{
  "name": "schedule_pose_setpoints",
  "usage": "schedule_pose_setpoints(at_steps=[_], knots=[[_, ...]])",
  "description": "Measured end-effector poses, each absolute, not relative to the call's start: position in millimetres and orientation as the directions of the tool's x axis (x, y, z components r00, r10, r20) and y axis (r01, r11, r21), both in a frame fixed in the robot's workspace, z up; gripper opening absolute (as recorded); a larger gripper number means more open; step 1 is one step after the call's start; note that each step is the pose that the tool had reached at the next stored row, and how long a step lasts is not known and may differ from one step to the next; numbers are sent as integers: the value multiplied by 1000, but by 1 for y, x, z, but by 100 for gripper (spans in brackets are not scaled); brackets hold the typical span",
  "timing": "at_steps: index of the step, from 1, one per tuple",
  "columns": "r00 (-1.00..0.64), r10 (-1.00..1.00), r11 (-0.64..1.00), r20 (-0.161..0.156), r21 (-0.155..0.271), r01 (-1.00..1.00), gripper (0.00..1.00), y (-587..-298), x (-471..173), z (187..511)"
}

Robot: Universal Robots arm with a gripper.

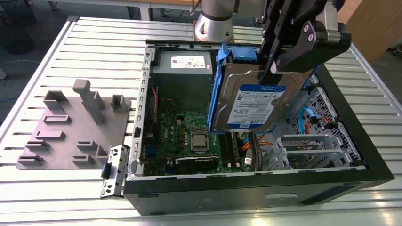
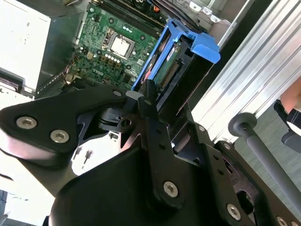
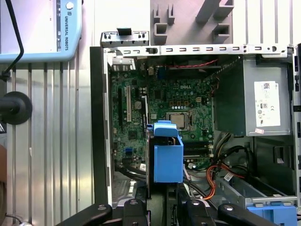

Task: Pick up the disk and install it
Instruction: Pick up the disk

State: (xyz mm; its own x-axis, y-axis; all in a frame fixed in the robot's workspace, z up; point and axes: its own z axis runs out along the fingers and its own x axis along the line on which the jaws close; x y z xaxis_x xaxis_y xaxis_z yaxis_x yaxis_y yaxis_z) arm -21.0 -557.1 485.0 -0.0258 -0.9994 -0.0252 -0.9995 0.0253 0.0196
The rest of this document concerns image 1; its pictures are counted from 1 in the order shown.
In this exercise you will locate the white desk frame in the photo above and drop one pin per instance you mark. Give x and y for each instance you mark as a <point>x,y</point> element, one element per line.
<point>145,13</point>

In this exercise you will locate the black office chair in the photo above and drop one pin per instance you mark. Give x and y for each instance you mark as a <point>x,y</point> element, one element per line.
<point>19,44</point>

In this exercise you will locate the metal disk bay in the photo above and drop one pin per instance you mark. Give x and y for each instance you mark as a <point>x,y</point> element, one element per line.
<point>314,160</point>

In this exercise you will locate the green motherboard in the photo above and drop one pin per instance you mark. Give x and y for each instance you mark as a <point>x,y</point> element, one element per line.
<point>170,141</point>

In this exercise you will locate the black graphics card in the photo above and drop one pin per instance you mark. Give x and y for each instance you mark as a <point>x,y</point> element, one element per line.
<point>197,163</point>

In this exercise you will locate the black CPU socket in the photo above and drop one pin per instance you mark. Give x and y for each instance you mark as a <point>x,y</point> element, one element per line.
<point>201,129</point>

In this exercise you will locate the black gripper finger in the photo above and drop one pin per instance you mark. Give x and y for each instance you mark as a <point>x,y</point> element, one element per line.
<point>321,47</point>
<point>270,40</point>

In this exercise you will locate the black PC case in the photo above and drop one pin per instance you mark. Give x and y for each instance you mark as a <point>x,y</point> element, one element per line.
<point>220,190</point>

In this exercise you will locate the grey power supply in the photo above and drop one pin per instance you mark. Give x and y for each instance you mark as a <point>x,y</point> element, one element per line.
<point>185,91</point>

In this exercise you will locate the metal card retention bracket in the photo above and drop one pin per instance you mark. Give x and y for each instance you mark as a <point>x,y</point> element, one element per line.
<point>117,169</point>

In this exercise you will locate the hard disk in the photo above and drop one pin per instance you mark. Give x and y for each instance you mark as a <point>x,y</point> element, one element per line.
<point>252,106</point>

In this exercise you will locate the grey parts rack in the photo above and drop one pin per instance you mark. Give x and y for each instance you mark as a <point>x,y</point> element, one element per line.
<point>78,131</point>

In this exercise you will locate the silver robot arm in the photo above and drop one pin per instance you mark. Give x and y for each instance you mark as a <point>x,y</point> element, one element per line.
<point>214,26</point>

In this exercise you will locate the wooden cabinet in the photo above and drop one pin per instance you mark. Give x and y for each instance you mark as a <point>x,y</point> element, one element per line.
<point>377,23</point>

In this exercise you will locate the silver CPU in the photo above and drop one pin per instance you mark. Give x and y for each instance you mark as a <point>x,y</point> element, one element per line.
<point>200,140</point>

